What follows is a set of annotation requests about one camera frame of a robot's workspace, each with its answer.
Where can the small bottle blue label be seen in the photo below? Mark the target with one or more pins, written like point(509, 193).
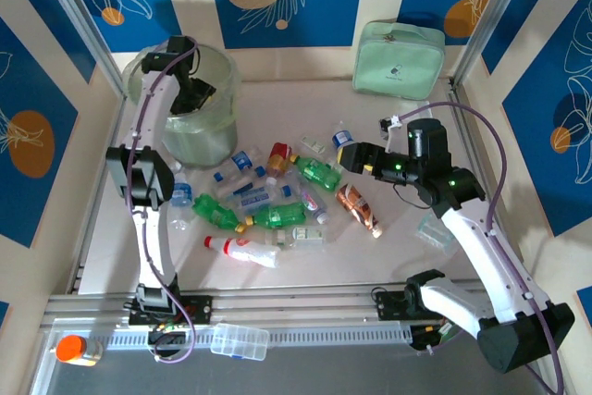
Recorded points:
point(341, 137)

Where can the brown coffee drink bottle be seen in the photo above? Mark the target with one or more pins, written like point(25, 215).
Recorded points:
point(353, 201)

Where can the green soda bottle yellow cap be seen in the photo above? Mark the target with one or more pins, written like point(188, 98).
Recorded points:
point(279, 215)
point(213, 212)
point(319, 173)

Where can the clear bottle purple red label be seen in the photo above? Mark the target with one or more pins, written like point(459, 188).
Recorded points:
point(311, 201)

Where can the red yellow label bottle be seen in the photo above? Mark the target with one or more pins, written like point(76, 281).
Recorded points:
point(277, 156)

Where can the clear bottle green white label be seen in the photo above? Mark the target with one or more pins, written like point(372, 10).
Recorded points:
point(305, 233)

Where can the clear bottle white cap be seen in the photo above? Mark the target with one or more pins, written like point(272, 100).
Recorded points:
point(271, 181)

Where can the clear bottle blue stripe label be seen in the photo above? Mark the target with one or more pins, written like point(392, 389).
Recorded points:
point(260, 171)

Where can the water bottle blue label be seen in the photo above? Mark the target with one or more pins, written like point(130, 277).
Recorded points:
point(181, 193)

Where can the soda water bottle blue cap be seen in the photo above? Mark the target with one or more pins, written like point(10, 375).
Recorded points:
point(252, 201)

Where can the white bottle red cap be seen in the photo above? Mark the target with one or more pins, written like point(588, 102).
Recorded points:
point(245, 249)

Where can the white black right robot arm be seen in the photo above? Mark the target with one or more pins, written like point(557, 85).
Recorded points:
point(481, 247)

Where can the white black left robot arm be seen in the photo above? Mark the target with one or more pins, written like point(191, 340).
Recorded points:
point(155, 247)

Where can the clear bin with green liner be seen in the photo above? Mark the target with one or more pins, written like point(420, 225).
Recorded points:
point(203, 136)

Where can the flat clear zip bag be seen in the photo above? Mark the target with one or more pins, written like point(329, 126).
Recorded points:
point(410, 105)

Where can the clear bottle blue logo label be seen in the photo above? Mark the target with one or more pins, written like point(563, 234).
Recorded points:
point(240, 161)

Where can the crumpled clear plastic bag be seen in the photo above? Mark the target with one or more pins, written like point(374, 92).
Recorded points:
point(432, 233)

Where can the mint green zip pouch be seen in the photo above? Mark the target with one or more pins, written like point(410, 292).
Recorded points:
point(398, 62)

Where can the clear plastic organizer box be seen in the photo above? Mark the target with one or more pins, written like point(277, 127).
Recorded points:
point(240, 341)

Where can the jar with orange lid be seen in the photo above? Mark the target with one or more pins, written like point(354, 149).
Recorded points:
point(71, 349)

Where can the aluminium side rail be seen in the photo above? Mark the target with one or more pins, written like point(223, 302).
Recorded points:
point(87, 238)
point(469, 136)

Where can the aluminium frame post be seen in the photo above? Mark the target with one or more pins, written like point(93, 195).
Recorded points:
point(81, 20)
point(496, 16)

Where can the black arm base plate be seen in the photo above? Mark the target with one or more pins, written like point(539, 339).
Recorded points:
point(201, 309)
point(386, 304)

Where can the long aluminium base rail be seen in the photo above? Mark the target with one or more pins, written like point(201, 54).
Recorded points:
point(300, 302)

